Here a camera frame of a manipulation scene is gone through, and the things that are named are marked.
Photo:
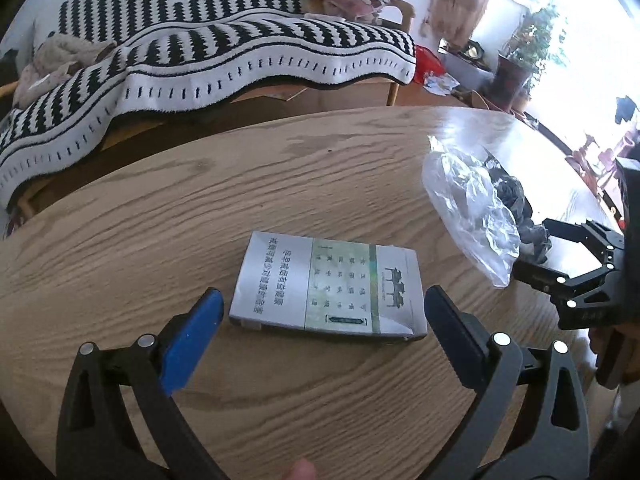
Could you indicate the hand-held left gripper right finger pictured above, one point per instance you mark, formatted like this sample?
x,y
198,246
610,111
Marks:
x,y
450,332

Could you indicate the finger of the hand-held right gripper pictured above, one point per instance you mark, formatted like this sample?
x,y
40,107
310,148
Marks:
x,y
585,232
575,300

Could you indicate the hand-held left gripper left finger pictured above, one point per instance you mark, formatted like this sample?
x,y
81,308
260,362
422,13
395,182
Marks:
x,y
192,340

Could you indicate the black plastic bag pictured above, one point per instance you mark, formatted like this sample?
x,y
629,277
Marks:
x,y
520,210

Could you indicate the clear plastic bag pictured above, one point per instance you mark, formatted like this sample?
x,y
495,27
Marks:
x,y
470,210

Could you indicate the silver green cigarette box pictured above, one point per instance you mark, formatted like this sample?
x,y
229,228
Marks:
x,y
325,285

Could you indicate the person's right hand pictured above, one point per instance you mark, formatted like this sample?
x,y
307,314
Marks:
x,y
612,360

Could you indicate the person's left hand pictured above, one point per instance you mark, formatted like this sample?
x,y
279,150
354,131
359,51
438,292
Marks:
x,y
303,471

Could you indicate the potted plant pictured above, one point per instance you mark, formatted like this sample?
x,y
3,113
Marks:
x,y
512,77

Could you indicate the cardboard box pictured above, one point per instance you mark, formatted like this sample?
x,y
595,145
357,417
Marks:
x,y
475,99

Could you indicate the white low cabinet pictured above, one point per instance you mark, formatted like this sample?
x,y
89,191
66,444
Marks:
x,y
465,72

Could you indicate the white printed paper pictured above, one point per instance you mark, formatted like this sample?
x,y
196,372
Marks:
x,y
441,84

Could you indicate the red plastic bag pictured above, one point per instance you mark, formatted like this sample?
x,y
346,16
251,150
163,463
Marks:
x,y
429,62

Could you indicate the beige curtain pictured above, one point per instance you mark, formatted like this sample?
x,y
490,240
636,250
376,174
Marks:
x,y
462,0

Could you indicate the black white striped blanket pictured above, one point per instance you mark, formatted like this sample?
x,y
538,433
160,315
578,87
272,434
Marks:
x,y
175,60

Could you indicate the wooden sofa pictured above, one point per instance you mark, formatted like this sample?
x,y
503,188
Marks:
x,y
397,10

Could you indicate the beige fluffy cloth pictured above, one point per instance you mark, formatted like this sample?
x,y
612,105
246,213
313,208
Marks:
x,y
60,60

